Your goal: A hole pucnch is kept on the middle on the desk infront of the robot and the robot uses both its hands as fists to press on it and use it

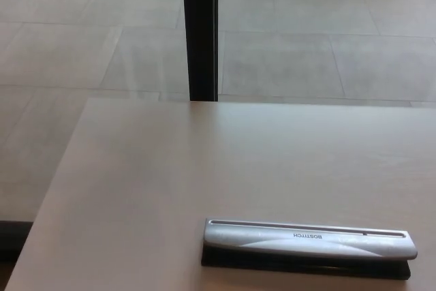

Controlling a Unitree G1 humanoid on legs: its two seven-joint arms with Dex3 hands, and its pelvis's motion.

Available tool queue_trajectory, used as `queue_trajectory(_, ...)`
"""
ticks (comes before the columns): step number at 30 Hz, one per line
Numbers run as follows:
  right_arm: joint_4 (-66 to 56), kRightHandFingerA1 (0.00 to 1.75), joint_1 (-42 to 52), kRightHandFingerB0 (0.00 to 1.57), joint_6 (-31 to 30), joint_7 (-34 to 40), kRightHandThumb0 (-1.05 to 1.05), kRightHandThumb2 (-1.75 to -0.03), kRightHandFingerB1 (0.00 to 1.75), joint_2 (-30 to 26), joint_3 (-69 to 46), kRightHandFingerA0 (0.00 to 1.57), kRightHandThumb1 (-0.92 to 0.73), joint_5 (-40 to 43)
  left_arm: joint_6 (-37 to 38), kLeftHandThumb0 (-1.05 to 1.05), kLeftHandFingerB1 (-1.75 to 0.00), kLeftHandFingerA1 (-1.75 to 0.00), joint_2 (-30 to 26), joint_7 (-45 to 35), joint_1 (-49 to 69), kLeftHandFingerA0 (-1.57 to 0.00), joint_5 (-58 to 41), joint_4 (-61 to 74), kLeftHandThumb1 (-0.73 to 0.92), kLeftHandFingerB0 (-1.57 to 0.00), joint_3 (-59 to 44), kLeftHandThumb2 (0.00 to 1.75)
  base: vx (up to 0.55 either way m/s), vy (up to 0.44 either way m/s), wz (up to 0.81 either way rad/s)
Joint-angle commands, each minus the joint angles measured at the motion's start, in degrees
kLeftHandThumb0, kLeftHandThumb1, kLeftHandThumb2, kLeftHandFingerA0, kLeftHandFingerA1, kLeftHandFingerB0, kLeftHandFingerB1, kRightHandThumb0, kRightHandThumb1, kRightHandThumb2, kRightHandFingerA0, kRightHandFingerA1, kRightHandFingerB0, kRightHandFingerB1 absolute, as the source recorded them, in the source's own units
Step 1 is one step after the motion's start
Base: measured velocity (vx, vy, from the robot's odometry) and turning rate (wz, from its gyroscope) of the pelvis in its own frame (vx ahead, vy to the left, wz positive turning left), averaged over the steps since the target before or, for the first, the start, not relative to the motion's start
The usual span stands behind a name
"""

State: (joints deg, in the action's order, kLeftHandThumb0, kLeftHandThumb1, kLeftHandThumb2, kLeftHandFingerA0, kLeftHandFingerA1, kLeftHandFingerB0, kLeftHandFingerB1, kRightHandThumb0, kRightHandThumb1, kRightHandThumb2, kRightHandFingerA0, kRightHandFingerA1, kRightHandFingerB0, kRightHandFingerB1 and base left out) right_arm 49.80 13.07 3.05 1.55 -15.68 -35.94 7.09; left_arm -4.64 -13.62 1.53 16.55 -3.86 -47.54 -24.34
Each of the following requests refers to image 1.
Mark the black vertical window frame post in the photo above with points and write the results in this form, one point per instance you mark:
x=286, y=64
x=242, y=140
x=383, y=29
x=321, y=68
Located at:
x=201, y=32

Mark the silver Bostitch hole punch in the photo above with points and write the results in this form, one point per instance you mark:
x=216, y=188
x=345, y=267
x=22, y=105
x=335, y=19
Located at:
x=306, y=241

